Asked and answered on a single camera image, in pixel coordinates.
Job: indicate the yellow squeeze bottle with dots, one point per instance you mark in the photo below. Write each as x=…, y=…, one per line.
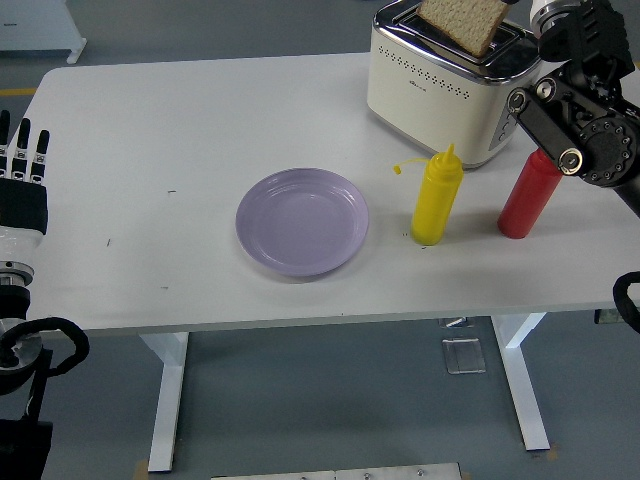
x=434, y=205

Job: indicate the cream and chrome toaster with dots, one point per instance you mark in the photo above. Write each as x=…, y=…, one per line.
x=425, y=100

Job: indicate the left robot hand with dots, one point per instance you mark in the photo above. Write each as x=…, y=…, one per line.
x=20, y=210

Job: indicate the purple plate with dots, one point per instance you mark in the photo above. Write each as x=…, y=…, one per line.
x=302, y=222

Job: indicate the red squeeze bottle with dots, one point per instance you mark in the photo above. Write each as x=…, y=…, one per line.
x=525, y=200

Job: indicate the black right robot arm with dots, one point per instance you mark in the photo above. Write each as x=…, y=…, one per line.
x=595, y=135

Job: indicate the slice of bread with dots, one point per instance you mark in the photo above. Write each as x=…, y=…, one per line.
x=462, y=22

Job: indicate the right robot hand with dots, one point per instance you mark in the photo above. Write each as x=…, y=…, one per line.
x=536, y=5

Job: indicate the table height control panel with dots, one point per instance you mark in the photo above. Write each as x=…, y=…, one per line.
x=606, y=316

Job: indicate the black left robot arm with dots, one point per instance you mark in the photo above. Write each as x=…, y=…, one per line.
x=20, y=350

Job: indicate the metal floor socket cover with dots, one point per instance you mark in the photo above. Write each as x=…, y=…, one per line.
x=464, y=356

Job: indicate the white table leg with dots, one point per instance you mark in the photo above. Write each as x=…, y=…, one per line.
x=525, y=380
x=167, y=400

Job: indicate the small bracket under table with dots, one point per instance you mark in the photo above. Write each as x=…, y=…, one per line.
x=455, y=322

